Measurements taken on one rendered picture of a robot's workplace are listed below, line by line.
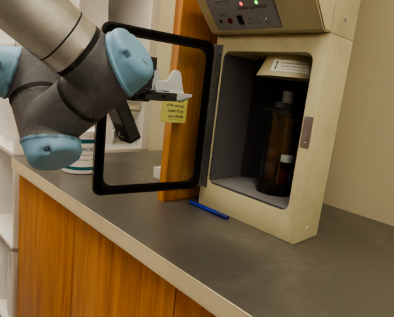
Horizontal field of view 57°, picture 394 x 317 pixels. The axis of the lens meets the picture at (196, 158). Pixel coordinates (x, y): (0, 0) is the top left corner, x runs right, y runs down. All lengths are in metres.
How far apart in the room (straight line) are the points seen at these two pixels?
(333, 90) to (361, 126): 0.39
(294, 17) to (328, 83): 0.16
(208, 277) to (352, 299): 0.25
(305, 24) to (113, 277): 0.73
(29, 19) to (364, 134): 1.02
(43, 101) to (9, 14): 0.13
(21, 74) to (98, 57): 0.16
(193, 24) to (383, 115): 0.62
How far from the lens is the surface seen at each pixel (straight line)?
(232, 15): 0.91
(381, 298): 0.77
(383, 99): 1.22
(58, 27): 0.44
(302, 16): 0.81
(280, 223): 0.89
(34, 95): 0.55
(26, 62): 0.58
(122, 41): 0.45
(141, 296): 0.88
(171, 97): 0.70
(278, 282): 0.71
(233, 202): 0.97
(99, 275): 1.03
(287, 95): 0.96
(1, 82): 0.57
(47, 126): 0.51
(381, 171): 1.23
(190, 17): 1.02
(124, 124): 0.66
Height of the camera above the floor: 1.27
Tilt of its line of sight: 11 degrees down
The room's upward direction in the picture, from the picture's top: 6 degrees clockwise
